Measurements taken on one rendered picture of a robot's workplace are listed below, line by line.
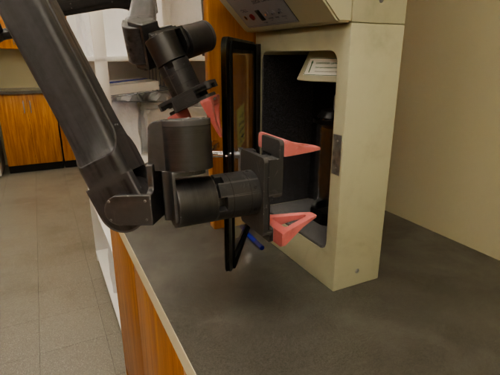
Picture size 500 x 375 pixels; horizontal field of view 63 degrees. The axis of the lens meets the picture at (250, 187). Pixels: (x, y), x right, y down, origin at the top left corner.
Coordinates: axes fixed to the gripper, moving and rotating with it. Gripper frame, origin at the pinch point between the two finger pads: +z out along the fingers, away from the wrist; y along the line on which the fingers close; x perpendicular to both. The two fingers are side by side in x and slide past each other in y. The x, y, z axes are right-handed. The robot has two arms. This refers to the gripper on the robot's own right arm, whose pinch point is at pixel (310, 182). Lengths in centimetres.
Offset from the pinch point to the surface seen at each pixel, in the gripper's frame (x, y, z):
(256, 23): 33.0, 22.6, 8.4
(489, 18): 16, 24, 55
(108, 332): 148, -120, -17
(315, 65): 21.3, 14.8, 14.7
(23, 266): 247, -120, -57
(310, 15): 14.5, 22.7, 8.6
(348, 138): 8.8, 3.5, 13.4
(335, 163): 10.2, -1.0, 12.3
